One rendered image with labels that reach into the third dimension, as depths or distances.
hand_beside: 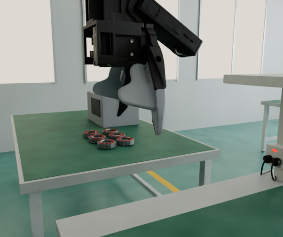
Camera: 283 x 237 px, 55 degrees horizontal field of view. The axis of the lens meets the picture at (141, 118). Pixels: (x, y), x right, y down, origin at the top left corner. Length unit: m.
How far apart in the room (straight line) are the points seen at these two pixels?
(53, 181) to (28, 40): 3.27
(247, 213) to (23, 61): 3.81
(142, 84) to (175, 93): 4.88
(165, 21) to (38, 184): 1.04
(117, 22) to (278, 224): 0.83
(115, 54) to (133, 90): 0.05
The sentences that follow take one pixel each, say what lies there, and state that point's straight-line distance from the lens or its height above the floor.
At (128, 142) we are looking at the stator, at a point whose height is 0.77.
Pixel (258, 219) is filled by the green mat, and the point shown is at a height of 0.75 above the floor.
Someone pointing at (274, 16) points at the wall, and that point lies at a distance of 6.99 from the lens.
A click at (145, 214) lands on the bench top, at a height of 0.75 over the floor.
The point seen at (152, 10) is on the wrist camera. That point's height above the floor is 1.31.
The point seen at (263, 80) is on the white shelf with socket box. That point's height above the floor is 1.19.
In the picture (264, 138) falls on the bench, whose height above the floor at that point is 0.21.
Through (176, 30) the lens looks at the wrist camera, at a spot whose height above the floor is 1.28.
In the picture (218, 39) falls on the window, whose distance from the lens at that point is 5.81.
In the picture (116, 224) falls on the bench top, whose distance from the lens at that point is 0.93.
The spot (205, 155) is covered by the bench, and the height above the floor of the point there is 0.73.
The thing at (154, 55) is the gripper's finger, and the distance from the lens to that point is 0.34.
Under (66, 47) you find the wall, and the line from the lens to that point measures 4.44.
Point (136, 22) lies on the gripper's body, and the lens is 0.39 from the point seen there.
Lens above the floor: 1.24
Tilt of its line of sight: 11 degrees down
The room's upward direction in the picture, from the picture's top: straight up
